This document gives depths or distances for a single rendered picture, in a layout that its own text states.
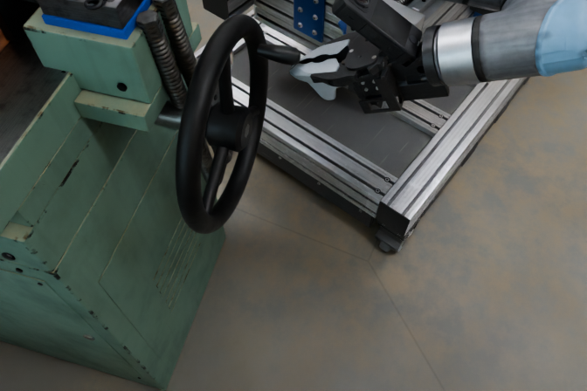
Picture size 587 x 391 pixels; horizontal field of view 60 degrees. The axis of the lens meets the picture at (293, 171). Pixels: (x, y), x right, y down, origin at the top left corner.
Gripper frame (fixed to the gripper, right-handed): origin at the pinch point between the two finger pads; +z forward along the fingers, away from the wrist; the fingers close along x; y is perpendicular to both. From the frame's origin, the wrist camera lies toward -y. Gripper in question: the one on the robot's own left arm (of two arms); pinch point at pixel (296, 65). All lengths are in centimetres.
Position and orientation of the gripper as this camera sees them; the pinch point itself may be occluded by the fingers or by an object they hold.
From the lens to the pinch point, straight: 72.1
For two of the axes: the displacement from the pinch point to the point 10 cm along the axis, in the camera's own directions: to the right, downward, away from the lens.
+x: 3.3, -7.9, 5.1
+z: -8.2, 0.2, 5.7
